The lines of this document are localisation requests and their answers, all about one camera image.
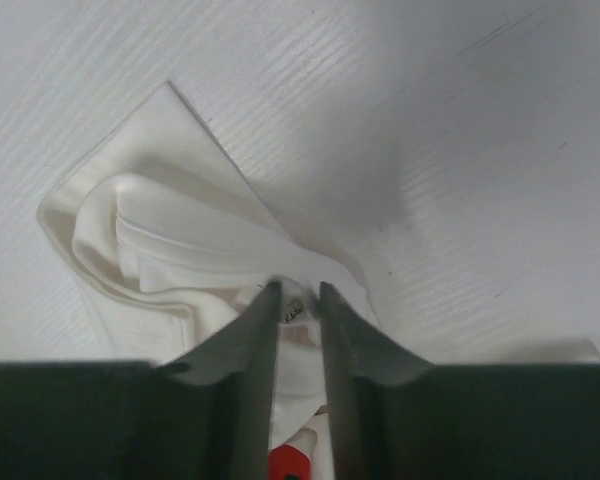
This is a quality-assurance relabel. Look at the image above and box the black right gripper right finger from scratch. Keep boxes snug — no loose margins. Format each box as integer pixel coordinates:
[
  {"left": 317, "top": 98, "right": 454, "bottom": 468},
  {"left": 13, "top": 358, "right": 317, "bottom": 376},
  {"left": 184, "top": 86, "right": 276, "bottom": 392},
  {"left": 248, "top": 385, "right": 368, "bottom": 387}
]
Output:
[{"left": 318, "top": 283, "right": 600, "bottom": 479}]

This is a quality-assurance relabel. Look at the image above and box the white t shirt red print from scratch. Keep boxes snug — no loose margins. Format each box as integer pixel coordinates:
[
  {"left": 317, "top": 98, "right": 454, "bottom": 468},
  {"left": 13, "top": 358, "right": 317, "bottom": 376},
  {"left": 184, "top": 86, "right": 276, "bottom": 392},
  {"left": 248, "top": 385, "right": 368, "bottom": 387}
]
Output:
[{"left": 37, "top": 79, "right": 600, "bottom": 480}]

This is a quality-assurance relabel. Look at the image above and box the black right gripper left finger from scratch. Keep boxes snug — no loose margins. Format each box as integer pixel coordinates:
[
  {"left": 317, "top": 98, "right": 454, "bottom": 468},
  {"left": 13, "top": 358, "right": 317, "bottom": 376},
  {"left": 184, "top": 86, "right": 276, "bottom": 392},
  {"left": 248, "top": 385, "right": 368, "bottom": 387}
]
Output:
[{"left": 0, "top": 282, "right": 282, "bottom": 479}]

